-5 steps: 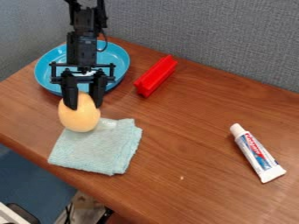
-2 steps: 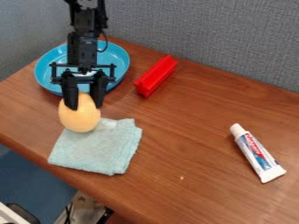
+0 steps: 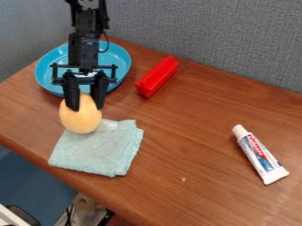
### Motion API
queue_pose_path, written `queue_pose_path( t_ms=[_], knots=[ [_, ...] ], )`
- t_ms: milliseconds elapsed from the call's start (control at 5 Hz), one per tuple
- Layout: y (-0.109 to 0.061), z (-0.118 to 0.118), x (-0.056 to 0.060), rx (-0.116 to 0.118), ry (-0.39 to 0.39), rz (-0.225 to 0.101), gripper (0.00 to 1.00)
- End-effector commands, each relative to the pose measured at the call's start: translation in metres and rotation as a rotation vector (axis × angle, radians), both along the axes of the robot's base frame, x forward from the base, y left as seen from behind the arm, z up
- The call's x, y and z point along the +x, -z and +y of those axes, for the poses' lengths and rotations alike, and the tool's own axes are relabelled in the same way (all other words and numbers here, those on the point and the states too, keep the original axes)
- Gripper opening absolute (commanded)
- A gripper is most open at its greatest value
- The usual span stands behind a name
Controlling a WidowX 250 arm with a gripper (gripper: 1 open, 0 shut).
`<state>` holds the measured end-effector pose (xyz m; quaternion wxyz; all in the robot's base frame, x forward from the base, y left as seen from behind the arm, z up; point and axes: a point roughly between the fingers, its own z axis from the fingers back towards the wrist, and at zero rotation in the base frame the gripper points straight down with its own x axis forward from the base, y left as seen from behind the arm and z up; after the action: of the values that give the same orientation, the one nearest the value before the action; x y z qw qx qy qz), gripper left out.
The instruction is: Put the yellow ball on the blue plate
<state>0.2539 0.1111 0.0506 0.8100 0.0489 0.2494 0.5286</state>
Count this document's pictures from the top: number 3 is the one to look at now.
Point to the yellow egg-shaped ball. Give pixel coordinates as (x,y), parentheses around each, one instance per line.
(85,120)

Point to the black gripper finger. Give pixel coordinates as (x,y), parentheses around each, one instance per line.
(99,90)
(71,92)

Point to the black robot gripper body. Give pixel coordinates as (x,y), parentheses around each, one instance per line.
(82,70)

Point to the red plastic block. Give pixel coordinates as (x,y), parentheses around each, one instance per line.
(157,76)

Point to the white toothpaste tube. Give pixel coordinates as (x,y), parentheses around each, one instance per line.
(268,166)

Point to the light blue folded cloth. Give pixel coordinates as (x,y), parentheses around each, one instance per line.
(103,152)

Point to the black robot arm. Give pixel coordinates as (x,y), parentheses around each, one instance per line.
(90,19)

